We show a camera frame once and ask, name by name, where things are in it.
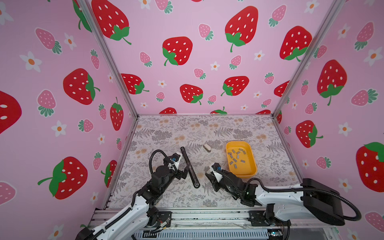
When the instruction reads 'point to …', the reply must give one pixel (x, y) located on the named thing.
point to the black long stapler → (195, 183)
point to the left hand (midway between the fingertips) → (182, 158)
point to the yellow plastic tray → (248, 169)
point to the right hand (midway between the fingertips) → (207, 172)
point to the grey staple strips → (238, 157)
